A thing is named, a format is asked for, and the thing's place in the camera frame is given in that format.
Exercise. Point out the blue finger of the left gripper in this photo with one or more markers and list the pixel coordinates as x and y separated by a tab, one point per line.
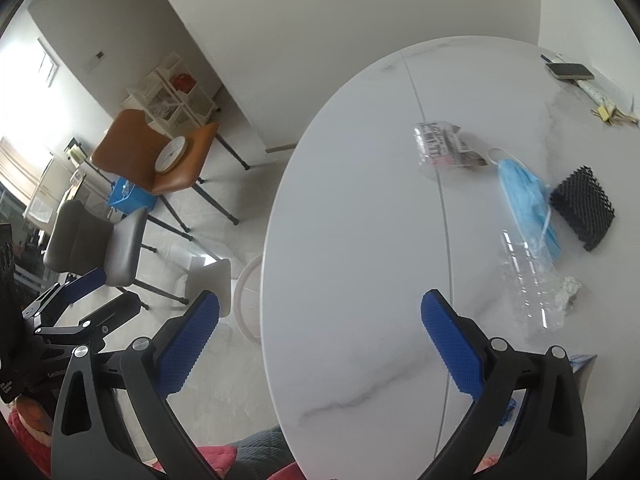
93	328
53	302

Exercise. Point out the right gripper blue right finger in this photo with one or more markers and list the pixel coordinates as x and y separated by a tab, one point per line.
548	439

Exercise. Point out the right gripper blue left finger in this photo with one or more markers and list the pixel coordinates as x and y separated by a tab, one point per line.
91	441

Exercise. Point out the white tissue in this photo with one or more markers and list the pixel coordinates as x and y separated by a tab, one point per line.
567	292

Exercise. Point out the clear plastic bottle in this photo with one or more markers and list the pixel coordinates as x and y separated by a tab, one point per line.
536	292

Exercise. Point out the blue face mask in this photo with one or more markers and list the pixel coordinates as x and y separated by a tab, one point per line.
528	199

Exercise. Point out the printed plastic wrapper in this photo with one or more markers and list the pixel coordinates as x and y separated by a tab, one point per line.
441	148

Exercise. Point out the white plastic trash bin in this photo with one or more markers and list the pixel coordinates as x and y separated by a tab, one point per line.
246	301

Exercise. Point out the grey upholstered chair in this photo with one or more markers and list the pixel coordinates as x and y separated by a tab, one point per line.
81	242

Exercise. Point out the blue plastic basket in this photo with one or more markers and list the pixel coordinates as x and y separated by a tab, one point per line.
126	197

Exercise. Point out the orange leather chair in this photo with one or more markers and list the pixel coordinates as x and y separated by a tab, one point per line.
131	148

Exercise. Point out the white storage trolley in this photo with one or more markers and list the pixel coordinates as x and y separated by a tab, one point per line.
172	99

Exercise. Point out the black spiky foam pad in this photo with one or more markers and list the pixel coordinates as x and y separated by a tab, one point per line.
583	204

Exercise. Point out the yellow binder clips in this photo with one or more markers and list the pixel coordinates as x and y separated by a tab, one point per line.
612	116

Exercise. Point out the smartphone on table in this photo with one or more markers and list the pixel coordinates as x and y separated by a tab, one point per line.
569	71

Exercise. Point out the round white wall clock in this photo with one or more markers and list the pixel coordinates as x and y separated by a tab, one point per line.
170	155

